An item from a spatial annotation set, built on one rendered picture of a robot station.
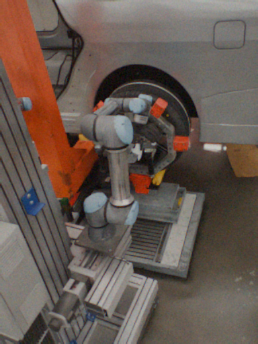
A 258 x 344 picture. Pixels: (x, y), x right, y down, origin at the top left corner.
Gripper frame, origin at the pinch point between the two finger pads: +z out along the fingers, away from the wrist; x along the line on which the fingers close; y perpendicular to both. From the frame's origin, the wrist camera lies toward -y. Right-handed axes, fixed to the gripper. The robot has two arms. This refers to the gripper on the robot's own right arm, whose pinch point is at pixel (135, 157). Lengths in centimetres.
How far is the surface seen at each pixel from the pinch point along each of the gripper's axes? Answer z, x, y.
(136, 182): 30, -49, -24
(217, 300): 84, 14, -73
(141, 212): 59, -61, -39
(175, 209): 50, -51, -62
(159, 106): -29.7, -19.1, -15.2
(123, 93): -32, -42, 3
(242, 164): 14, -96, -145
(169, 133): -14.2, -20.8, -27.1
